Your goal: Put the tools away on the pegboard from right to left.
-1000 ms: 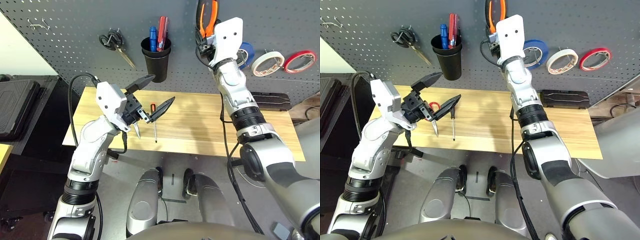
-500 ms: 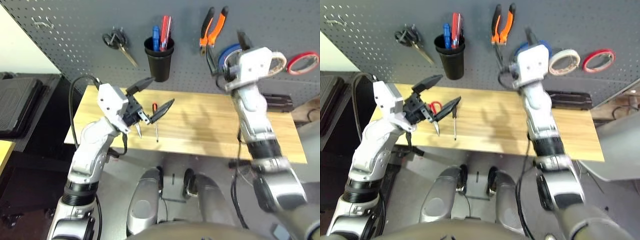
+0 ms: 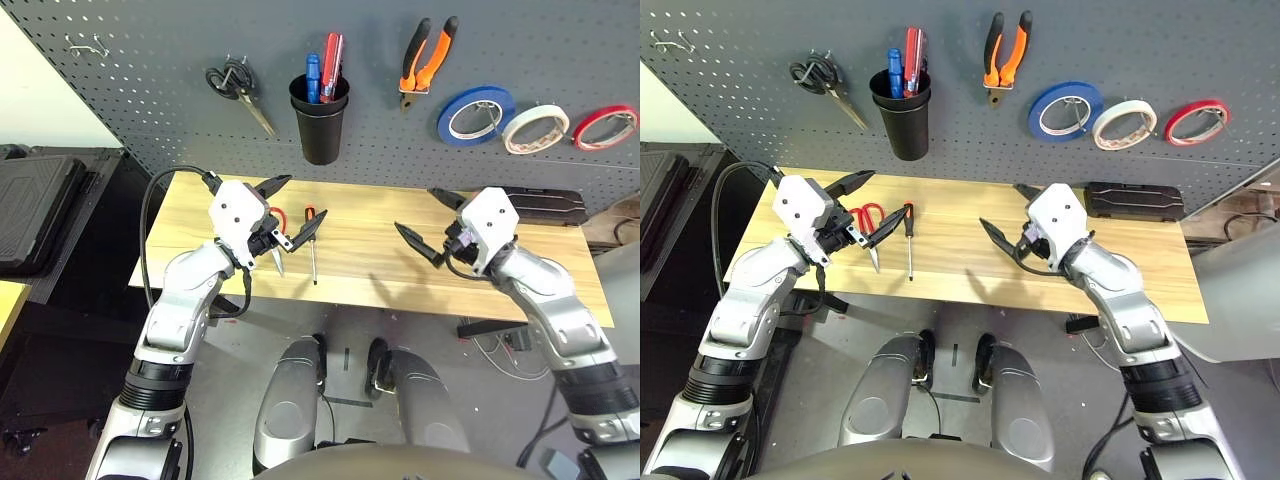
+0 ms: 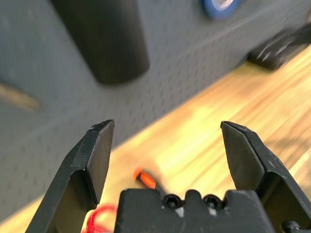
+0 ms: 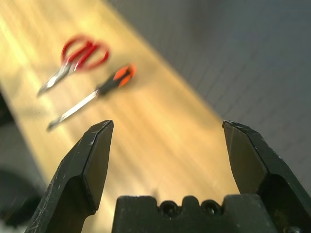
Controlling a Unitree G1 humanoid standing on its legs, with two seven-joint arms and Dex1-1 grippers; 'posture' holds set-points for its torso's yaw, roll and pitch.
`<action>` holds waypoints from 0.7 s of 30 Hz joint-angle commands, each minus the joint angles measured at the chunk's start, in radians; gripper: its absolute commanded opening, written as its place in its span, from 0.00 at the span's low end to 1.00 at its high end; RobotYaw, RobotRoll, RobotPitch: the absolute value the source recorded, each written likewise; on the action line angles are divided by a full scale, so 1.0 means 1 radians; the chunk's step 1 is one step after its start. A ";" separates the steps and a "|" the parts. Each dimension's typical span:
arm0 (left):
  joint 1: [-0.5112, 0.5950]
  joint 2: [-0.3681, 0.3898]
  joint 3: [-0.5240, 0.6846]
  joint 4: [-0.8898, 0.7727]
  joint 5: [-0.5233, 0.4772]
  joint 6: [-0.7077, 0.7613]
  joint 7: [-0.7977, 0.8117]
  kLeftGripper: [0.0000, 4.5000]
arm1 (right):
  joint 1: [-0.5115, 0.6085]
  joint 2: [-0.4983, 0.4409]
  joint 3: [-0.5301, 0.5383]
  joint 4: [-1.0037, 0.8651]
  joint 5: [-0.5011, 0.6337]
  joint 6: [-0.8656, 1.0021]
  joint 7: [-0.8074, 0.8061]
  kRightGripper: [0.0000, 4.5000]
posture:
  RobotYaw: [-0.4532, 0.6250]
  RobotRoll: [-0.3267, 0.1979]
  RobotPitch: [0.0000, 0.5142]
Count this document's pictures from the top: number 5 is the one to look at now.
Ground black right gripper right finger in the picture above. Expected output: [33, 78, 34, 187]
[222, 120, 311, 233]

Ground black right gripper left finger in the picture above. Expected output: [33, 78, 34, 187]
[24, 119, 114, 233]

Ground orange black screwdriver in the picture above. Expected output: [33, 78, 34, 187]
[46, 63, 137, 132]

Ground red handled scissors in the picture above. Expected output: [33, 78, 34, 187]
[36, 33, 110, 97]

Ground grey perforated pegboard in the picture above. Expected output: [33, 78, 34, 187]
[106, 0, 311, 185]

